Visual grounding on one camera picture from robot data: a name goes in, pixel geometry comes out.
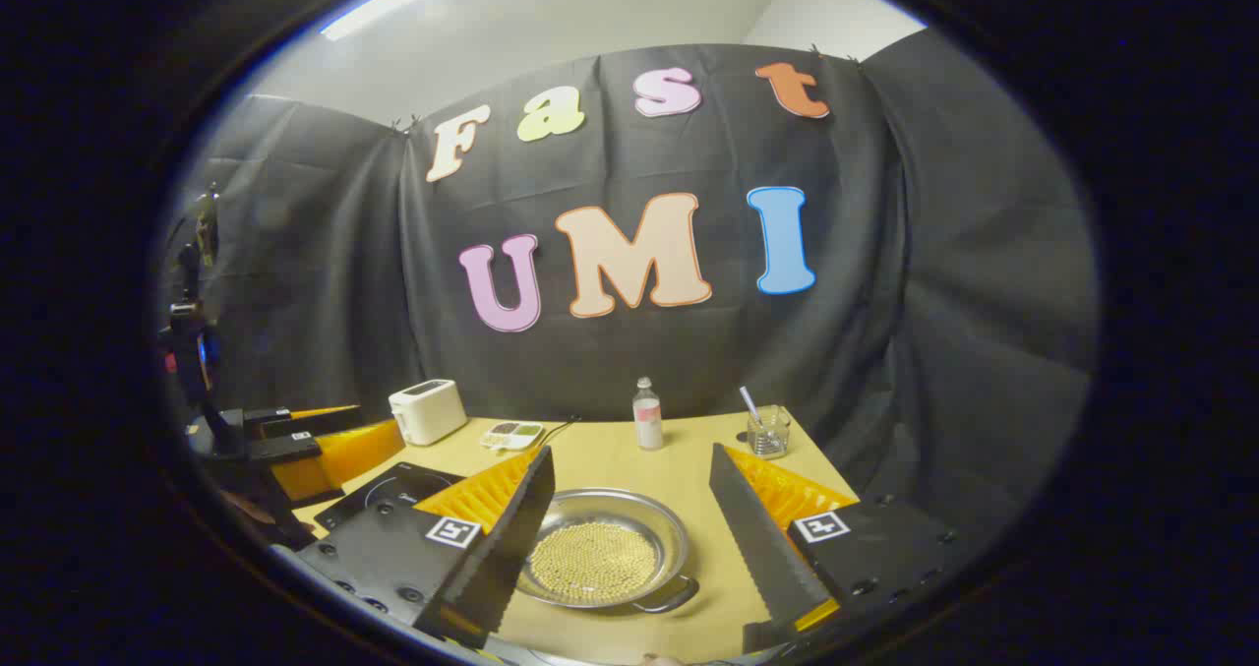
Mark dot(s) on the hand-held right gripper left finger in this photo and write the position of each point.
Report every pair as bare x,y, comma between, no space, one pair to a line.
511,538

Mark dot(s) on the stainless steel pot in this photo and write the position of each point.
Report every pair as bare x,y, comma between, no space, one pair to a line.
600,505

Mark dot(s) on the pile of yellow soybeans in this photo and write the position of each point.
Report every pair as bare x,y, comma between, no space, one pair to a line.
595,563

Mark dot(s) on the white divided bean dish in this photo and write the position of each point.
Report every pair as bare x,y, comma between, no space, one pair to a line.
511,436

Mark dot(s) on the square glass cup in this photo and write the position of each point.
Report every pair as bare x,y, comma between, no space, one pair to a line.
769,438

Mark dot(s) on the black induction cooktop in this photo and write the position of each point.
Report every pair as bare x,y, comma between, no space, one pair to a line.
393,487

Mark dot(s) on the striped straw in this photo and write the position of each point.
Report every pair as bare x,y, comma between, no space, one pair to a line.
749,402

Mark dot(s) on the white toaster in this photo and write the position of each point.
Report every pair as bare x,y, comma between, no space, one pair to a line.
428,412

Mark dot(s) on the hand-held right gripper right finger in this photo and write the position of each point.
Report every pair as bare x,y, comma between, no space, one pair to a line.
757,538

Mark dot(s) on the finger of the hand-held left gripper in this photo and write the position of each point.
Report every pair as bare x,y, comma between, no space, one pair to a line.
344,454
295,414

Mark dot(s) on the clear bottle pink label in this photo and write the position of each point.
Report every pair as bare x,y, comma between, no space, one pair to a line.
648,428

